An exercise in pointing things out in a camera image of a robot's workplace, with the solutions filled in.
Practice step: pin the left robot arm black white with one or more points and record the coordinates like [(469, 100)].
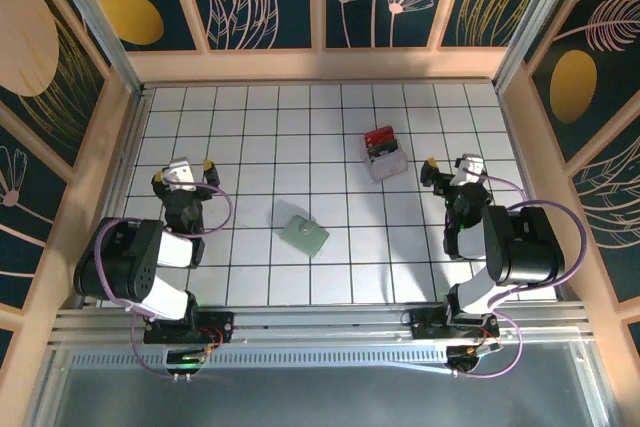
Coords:
[(175, 249)]

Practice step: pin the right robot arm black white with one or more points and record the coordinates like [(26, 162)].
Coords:
[(525, 247)]

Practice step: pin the plain black card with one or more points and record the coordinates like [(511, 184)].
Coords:
[(382, 149)]

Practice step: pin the red card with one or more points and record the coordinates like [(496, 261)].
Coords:
[(379, 136)]

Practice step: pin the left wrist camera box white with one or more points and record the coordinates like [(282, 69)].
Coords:
[(180, 173)]

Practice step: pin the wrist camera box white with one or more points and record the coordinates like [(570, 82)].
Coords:
[(470, 167), (180, 173)]

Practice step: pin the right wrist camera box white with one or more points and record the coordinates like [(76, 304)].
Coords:
[(470, 167)]

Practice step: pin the aluminium side rail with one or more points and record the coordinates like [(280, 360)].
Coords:
[(517, 147), (131, 147)]

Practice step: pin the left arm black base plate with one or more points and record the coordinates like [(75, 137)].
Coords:
[(220, 327)]

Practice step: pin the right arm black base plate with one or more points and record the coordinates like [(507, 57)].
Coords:
[(425, 324)]

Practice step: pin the aluminium frame post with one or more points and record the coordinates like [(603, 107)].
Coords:
[(537, 14), (102, 32)]

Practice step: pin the aluminium mounting rail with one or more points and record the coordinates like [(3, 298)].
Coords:
[(320, 327)]

